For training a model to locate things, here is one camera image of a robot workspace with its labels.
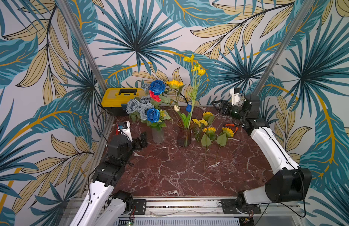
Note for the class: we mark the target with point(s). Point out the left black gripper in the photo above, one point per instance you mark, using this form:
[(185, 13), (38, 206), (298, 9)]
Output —
[(139, 146)]

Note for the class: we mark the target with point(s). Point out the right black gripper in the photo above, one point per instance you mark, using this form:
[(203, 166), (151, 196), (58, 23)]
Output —
[(225, 106)]

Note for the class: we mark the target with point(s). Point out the tall sunflower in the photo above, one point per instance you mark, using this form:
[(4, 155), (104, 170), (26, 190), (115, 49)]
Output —
[(209, 117)]

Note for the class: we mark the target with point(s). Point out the blue rose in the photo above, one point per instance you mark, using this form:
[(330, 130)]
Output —
[(157, 87), (153, 115)]

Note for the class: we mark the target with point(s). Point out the tall yellow blossom stem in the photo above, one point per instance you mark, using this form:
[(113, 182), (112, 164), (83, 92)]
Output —
[(197, 71)]

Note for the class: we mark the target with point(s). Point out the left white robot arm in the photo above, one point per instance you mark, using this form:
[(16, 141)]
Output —
[(106, 178)]

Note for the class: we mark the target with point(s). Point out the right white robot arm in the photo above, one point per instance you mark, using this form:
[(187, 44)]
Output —
[(289, 182)]

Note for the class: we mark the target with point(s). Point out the clear glass vase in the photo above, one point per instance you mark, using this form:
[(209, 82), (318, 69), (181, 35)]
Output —
[(158, 135)]

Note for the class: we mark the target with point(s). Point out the dark ribbed glass vase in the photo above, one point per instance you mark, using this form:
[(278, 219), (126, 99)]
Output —
[(184, 136)]

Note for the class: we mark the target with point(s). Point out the red pipe wrench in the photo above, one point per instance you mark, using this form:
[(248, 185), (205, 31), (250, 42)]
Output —
[(117, 131)]

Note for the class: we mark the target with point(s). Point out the grey rose front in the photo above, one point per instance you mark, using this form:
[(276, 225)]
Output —
[(143, 109)]

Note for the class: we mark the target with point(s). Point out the grey rose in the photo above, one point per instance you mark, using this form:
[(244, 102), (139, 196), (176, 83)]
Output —
[(132, 106), (143, 109), (145, 99)]

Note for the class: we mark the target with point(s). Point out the small blue tulip bud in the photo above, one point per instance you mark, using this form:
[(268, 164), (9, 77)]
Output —
[(189, 108)]

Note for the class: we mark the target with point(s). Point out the grey rose left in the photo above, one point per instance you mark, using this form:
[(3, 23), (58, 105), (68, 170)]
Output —
[(132, 106)]

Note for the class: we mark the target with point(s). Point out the grey rose back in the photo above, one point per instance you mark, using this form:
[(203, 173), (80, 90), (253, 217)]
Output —
[(145, 99)]

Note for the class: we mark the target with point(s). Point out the yellow black toolbox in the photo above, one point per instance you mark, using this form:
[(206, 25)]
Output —
[(116, 99)]

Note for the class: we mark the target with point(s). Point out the cream rosebud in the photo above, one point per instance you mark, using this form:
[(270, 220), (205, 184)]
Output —
[(176, 108)]

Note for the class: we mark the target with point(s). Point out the red rose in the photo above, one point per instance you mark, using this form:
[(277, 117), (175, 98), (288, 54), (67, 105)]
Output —
[(154, 97)]

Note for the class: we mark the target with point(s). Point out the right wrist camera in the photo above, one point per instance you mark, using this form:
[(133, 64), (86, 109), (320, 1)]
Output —
[(237, 96)]

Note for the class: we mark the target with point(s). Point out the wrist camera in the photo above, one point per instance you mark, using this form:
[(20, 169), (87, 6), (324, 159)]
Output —
[(124, 127), (237, 96)]

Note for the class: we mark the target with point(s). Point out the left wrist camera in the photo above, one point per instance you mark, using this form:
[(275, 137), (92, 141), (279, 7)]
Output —
[(124, 127)]

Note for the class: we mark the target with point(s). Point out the orange handled pliers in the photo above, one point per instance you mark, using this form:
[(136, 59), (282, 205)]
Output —
[(233, 127)]

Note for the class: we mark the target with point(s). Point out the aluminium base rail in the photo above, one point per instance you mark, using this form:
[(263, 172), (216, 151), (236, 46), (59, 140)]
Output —
[(185, 211)]

